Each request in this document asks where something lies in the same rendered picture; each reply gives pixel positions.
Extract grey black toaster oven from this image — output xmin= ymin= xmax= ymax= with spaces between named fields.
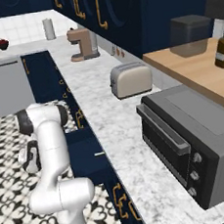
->
xmin=133 ymin=78 xmax=224 ymax=217

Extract navy far wall cupboards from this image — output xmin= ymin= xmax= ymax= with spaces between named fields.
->
xmin=0 ymin=0 xmax=57 ymax=21

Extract grey dishwasher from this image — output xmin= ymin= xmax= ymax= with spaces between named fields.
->
xmin=0 ymin=56 xmax=38 ymax=118

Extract navy wall cupboards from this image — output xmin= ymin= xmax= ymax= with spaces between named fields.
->
xmin=0 ymin=0 xmax=57 ymax=21
xmin=51 ymin=0 xmax=218 ymax=68

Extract navy open drawer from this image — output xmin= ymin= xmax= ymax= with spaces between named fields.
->
xmin=63 ymin=125 xmax=114 ymax=190

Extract brown bottle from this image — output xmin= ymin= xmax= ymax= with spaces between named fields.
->
xmin=210 ymin=28 xmax=224 ymax=70

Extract navy drawer fronts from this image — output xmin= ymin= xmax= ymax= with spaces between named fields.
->
xmin=53 ymin=63 xmax=90 ymax=134

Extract white paper towel roll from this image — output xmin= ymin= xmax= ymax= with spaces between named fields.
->
xmin=41 ymin=18 xmax=58 ymax=42

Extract navy base cupboard door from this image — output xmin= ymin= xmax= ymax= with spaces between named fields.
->
xmin=20 ymin=48 xmax=68 ymax=107

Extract gold base cupboard handle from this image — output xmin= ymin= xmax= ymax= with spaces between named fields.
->
xmin=22 ymin=59 xmax=31 ymax=75

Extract brown coffee machine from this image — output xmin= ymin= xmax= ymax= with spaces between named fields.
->
xmin=66 ymin=24 xmax=102 ymax=64

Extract grey toaster oven handle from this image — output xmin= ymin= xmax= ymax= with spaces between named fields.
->
xmin=135 ymin=98 xmax=193 ymax=160

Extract grey toaster oven knob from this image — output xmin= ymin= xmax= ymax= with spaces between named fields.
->
xmin=189 ymin=169 xmax=201 ymax=182
xmin=192 ymin=152 xmax=203 ymax=163
xmin=187 ymin=186 xmax=198 ymax=198

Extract clear glass cup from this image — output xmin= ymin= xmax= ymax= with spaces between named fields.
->
xmin=166 ymin=11 xmax=217 ymax=60

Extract dark red bowl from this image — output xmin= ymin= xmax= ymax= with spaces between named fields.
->
xmin=0 ymin=37 xmax=12 ymax=52

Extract gold lower cupboard handle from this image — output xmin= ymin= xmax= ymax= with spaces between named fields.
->
xmin=127 ymin=199 xmax=143 ymax=223
xmin=111 ymin=181 xmax=130 ymax=221

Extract beige toaster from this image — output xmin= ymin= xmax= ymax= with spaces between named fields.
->
xmin=107 ymin=60 xmax=156 ymax=101

